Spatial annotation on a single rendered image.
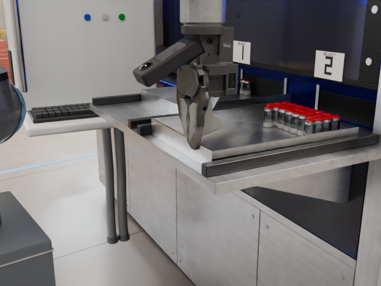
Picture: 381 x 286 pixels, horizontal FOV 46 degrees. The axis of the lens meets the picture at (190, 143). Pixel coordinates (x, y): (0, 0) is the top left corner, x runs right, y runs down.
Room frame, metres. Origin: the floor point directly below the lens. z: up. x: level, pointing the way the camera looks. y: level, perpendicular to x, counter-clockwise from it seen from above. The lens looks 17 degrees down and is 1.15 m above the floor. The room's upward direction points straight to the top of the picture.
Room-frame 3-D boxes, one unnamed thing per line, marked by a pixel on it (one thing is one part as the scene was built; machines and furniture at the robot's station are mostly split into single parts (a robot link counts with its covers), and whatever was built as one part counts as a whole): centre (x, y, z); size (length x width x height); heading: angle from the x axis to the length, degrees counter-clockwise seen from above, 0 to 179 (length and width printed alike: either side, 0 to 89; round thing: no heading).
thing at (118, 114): (1.08, -0.09, 0.87); 0.70 x 0.48 x 0.02; 28
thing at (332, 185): (0.85, -0.19, 0.79); 0.34 x 0.03 x 0.13; 118
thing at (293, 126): (0.96, -0.22, 0.90); 0.18 x 0.02 x 0.05; 28
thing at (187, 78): (0.77, -0.03, 1.05); 0.09 x 0.08 x 0.12; 118
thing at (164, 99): (1.26, -0.07, 0.90); 0.34 x 0.26 x 0.04; 118
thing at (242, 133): (0.91, -0.13, 0.90); 0.34 x 0.26 x 0.04; 118
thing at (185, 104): (0.79, -0.01, 0.95); 0.06 x 0.03 x 0.09; 118
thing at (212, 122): (0.76, -0.03, 0.95); 0.06 x 0.03 x 0.09; 118
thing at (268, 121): (1.00, -0.18, 0.90); 0.02 x 0.02 x 0.05
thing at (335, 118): (0.98, -0.26, 0.90); 0.18 x 0.02 x 0.05; 28
